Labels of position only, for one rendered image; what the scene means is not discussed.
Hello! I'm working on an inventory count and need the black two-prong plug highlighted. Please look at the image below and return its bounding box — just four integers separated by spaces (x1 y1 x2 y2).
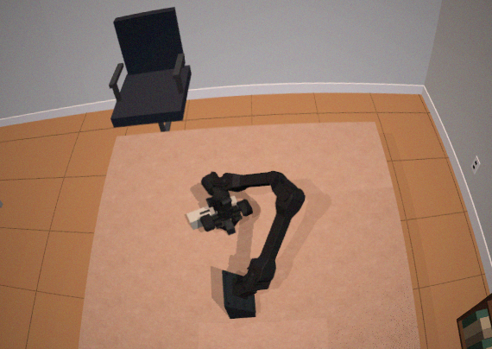
223 219 236 236

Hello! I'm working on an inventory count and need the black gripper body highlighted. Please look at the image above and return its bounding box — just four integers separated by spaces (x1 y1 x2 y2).
200 200 253 232

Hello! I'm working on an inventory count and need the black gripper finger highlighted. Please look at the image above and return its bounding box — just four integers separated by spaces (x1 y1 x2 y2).
231 215 243 226
215 222 226 231

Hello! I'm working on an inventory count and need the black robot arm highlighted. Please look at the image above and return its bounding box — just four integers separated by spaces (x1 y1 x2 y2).
201 171 305 300

